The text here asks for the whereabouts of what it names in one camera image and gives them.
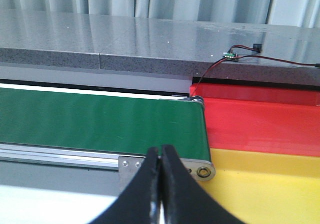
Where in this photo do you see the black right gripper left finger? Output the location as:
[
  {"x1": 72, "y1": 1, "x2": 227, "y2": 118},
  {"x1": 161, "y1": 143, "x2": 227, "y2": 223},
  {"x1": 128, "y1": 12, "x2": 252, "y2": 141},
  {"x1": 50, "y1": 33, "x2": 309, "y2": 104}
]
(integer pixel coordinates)
[{"x1": 91, "y1": 147, "x2": 160, "y2": 224}]

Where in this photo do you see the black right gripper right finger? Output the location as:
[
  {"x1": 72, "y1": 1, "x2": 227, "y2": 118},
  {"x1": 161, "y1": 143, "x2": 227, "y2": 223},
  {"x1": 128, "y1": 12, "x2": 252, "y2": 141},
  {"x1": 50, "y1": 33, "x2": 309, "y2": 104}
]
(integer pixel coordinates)
[{"x1": 161, "y1": 145, "x2": 243, "y2": 224}]

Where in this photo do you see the yellow plastic tray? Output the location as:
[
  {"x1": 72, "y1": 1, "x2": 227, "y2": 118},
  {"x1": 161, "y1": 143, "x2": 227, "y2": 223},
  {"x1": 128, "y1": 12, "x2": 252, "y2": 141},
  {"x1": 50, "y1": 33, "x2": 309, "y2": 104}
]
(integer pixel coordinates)
[{"x1": 202, "y1": 149, "x2": 320, "y2": 224}]

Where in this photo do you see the green conveyor belt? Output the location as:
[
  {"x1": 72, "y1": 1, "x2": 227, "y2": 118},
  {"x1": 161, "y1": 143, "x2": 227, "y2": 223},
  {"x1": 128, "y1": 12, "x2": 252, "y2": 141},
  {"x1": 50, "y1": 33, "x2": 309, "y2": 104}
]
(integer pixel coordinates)
[{"x1": 0, "y1": 88, "x2": 211, "y2": 161}]

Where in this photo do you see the red plastic tray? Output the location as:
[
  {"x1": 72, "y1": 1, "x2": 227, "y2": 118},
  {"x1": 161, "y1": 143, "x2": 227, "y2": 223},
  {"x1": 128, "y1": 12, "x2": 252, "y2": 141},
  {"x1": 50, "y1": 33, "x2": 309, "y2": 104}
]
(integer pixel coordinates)
[{"x1": 189, "y1": 83, "x2": 320, "y2": 157}]

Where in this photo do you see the small green circuit board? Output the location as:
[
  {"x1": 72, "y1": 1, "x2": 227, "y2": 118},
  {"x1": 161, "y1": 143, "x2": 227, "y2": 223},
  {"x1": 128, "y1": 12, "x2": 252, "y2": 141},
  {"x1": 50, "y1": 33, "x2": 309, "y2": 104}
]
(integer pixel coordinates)
[{"x1": 222, "y1": 52, "x2": 239, "y2": 62}]

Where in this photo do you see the grey stone counter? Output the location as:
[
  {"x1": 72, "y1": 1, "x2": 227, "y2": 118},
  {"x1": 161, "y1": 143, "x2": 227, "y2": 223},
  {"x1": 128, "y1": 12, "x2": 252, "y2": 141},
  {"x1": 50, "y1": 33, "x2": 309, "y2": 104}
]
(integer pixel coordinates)
[{"x1": 0, "y1": 9, "x2": 320, "y2": 86}]

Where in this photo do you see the grey curtain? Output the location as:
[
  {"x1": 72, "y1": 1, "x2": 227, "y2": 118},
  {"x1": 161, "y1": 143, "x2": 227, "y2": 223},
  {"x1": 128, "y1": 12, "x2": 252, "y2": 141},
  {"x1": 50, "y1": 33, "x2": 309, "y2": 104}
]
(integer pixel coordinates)
[{"x1": 0, "y1": 0, "x2": 320, "y2": 28}]

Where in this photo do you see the steel conveyor end bracket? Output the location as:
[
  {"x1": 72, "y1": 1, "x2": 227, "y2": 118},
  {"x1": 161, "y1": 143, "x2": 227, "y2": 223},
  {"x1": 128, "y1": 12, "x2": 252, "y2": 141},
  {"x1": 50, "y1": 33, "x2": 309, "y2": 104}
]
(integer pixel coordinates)
[{"x1": 118, "y1": 155, "x2": 216, "y2": 193}]

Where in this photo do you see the red black wire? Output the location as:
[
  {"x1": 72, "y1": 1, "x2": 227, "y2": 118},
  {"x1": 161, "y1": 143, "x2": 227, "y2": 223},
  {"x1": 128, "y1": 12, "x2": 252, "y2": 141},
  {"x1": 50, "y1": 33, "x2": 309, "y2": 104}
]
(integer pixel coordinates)
[{"x1": 193, "y1": 44, "x2": 320, "y2": 97}]

